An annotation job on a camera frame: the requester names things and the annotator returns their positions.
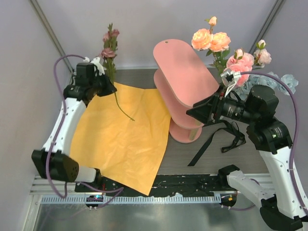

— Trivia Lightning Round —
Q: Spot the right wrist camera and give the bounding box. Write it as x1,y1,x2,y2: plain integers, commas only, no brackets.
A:
220,69,241,97

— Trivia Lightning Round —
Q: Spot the purple cable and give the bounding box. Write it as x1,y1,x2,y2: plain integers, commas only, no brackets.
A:
45,54,125,209
228,71,308,218

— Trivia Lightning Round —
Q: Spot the blue flower stem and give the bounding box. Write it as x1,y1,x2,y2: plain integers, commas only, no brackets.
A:
234,72,298,100

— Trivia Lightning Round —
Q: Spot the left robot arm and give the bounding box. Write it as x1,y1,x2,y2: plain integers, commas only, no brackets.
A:
31,75,116,192

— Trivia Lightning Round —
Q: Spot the orange rose stem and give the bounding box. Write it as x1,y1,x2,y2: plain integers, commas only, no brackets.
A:
191,16,231,73

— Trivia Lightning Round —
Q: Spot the pink three-tier shelf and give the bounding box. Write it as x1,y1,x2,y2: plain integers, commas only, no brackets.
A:
153,39,219,143

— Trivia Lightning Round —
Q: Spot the small pink flower stem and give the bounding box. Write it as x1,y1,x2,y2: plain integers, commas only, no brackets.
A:
225,48,256,89

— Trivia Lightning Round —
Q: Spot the black ribbon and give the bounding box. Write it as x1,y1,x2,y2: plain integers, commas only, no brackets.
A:
187,119,246,167

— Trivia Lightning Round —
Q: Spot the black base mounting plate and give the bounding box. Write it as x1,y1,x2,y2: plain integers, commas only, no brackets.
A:
89,174,235,197

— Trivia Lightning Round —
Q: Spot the orange flower bouquet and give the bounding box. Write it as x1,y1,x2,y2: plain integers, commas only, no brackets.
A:
70,83,170,195

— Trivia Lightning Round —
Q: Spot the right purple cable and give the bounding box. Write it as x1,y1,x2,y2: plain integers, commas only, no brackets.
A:
228,71,308,218

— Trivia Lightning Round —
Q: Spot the mauve flower stem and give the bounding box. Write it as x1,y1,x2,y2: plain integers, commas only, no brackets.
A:
100,23,136,122

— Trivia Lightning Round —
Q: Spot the pink rose stem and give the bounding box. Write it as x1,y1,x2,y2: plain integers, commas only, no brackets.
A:
254,39,272,68

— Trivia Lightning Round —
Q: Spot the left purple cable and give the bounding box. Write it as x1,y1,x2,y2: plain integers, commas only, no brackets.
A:
45,54,125,209

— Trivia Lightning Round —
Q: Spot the white slotted cable duct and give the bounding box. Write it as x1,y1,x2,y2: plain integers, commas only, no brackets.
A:
41,194,221,205

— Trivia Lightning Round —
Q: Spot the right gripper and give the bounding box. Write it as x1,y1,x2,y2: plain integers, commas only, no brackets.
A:
186,84,257,123

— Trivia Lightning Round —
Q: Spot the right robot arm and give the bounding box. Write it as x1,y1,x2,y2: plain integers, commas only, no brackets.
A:
187,85,308,231

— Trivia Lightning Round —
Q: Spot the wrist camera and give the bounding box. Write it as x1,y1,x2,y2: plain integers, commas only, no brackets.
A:
75,57,105,85
220,69,241,97

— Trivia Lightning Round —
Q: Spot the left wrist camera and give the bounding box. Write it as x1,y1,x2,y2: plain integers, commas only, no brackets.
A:
75,57,105,85

